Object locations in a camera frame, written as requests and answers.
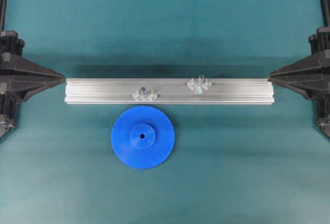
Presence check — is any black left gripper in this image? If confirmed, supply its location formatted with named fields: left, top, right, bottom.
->
left=1, top=31, right=65, bottom=138

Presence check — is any large blue plastic gear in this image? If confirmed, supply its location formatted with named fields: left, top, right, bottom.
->
left=111, top=105, right=175, bottom=170

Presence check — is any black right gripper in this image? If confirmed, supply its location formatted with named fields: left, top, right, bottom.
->
left=269, top=27, right=329, bottom=136

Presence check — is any black right frame post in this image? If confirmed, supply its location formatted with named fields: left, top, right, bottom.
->
left=319, top=0, right=330, bottom=30

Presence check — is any aluminium extrusion rail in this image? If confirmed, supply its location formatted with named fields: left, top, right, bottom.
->
left=65, top=78, right=274, bottom=105

